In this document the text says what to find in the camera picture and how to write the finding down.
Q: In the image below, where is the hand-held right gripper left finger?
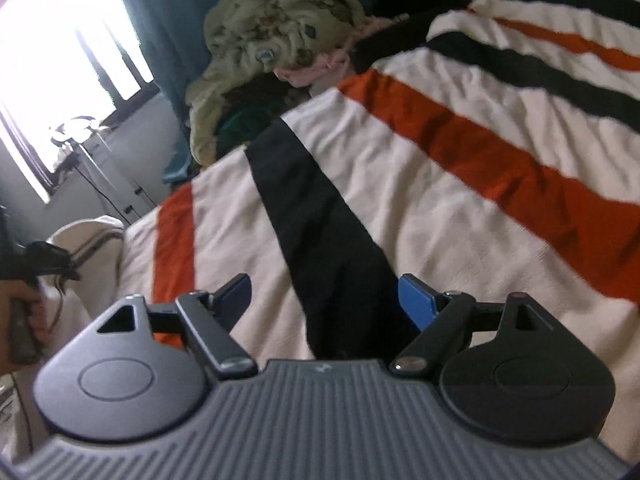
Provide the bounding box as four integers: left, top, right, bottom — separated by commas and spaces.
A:
97, 273, 257, 380

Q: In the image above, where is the pink cloth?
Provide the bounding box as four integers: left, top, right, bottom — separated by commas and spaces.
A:
274, 14, 403, 102

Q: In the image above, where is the green fluffy blanket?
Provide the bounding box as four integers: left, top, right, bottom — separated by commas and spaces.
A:
186, 0, 368, 167

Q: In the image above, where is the black cloth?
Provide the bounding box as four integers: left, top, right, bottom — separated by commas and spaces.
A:
350, 0, 473, 77

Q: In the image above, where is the window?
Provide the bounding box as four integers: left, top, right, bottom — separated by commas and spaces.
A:
0, 0, 157, 203

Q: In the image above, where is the dark green cloth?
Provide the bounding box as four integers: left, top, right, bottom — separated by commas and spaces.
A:
214, 74, 288, 157

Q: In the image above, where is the person's left hand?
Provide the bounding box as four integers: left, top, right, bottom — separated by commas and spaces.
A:
0, 280, 47, 377

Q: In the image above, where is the teal curtain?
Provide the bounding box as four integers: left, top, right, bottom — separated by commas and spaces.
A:
107, 0, 373, 183

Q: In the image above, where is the orange black white striped blanket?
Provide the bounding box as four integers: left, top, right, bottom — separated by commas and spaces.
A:
117, 0, 640, 361

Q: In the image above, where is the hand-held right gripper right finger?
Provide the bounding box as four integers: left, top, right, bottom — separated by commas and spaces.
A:
389, 273, 552, 377

